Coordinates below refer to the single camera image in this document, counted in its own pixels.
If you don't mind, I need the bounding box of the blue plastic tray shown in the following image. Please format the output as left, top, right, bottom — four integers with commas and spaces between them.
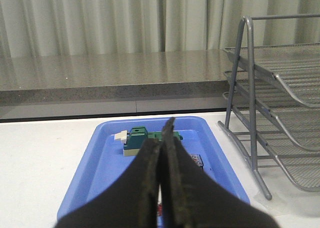
57, 116, 250, 219

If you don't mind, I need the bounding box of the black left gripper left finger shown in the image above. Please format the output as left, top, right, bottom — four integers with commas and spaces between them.
56, 139, 161, 227

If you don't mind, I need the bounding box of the grey pleated curtain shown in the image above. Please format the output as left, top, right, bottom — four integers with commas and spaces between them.
0, 0, 320, 58

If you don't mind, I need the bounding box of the green terminal block component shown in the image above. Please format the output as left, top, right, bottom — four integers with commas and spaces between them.
114, 126, 183, 157

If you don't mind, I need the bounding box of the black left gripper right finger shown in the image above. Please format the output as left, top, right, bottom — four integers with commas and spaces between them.
159, 117, 278, 227

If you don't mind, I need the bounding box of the silver metal rack frame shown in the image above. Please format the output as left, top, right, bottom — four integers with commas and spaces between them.
219, 16, 320, 199

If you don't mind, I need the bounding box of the grey granite counter ledge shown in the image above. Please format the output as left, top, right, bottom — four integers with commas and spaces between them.
0, 50, 232, 120

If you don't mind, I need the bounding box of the silver mesh tray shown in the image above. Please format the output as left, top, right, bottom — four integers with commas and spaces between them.
218, 91, 320, 199
223, 70, 320, 152
222, 42, 320, 108

